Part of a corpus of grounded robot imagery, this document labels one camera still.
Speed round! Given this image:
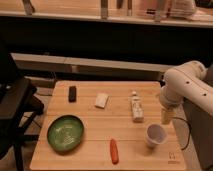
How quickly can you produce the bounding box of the orange carrot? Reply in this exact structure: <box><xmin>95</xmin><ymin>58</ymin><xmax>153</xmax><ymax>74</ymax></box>
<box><xmin>110</xmin><ymin>139</ymin><xmax>119</xmax><ymax>164</ymax></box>

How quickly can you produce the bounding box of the white sponge block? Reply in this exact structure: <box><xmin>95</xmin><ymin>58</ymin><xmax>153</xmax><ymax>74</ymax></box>
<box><xmin>95</xmin><ymin>93</ymin><xmax>109</xmax><ymax>108</ymax></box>

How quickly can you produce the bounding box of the green plate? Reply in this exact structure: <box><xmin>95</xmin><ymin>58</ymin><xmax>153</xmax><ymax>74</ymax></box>
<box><xmin>47</xmin><ymin>115</ymin><xmax>84</xmax><ymax>153</ymax></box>

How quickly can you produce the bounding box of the black cable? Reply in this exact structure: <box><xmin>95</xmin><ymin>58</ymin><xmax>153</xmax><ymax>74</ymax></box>
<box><xmin>171</xmin><ymin>116</ymin><xmax>191</xmax><ymax>151</ymax></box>

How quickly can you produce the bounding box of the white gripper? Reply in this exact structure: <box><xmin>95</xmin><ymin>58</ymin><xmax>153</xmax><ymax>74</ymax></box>
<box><xmin>159</xmin><ymin>86</ymin><xmax>182</xmax><ymax>125</ymax></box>

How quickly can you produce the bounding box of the black chair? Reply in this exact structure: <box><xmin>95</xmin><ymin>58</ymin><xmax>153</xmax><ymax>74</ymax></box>
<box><xmin>0</xmin><ymin>49</ymin><xmax>44</xmax><ymax>171</ymax></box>

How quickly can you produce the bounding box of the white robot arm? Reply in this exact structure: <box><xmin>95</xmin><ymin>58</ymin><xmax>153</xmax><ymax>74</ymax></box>
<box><xmin>159</xmin><ymin>61</ymin><xmax>213</xmax><ymax>171</ymax></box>

